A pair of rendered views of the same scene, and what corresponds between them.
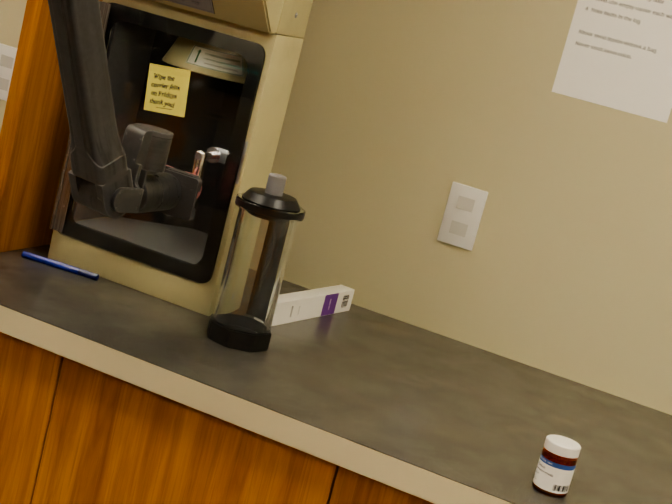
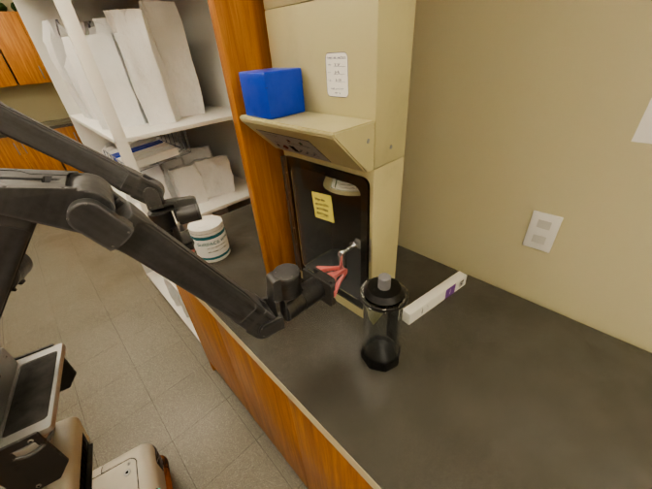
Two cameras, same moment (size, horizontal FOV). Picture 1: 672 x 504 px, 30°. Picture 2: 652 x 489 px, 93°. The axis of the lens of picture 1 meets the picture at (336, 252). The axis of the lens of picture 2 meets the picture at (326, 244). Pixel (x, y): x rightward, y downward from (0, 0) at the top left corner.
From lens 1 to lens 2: 1.39 m
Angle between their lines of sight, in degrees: 35
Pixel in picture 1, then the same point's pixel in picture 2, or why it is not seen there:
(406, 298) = (502, 273)
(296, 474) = not seen: outside the picture
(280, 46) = (381, 174)
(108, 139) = (237, 307)
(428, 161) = (514, 197)
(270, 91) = (380, 204)
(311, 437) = not seen: outside the picture
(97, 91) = (207, 290)
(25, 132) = (269, 230)
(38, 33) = (253, 183)
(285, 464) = not seen: outside the picture
